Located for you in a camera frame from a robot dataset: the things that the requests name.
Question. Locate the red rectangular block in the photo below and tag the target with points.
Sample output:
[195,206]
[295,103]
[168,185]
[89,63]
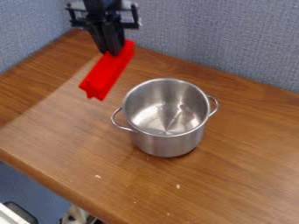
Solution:
[104,73]

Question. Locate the white object under table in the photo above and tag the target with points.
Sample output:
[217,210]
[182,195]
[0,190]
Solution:
[78,216]

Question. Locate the stainless steel pot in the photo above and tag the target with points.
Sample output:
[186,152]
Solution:
[165,111]

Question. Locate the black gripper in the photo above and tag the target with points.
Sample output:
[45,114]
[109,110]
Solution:
[106,34]

